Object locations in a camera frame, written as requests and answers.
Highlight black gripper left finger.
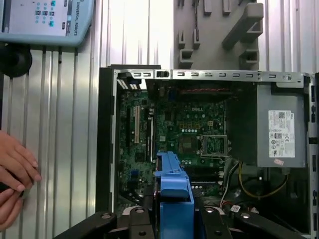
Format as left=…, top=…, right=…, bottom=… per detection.
left=53, top=207, right=155, bottom=239

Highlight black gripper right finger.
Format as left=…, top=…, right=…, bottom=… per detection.
left=198, top=206, right=308, bottom=239

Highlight hard disk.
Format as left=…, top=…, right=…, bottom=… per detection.
left=153, top=150, right=195, bottom=239

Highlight person's right hand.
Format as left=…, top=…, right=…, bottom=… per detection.
left=0, top=187, right=26, bottom=232

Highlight person's left hand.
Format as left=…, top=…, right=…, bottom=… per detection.
left=0, top=130, right=42, bottom=193

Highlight metal socket cover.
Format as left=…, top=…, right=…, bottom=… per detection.
left=198, top=133, right=232, bottom=158

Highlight black PC case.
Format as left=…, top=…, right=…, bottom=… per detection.
left=95, top=64, right=319, bottom=239

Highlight black expansion slot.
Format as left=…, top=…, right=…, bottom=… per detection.
left=126, top=106, right=132, bottom=148

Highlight grey power supply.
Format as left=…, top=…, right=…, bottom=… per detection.
left=226, top=81, right=309, bottom=168

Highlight CPU socket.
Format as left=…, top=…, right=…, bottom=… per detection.
left=179, top=135, right=200, bottom=154

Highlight green motherboard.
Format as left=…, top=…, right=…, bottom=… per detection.
left=116, top=89, right=233, bottom=200

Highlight black round knob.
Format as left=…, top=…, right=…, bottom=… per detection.
left=0, top=43, right=33, bottom=77

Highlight grey parts rack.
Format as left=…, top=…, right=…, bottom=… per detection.
left=173, top=0, right=265, bottom=70

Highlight pale blue teach pendant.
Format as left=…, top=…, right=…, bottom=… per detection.
left=0, top=0, right=97, bottom=47

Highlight white grey wires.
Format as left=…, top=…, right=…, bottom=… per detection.
left=220, top=158, right=241, bottom=208

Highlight yellow wires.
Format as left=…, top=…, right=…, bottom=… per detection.
left=238, top=160, right=290, bottom=200

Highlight red twisted wire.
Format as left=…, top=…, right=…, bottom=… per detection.
left=178, top=87, right=230, bottom=95

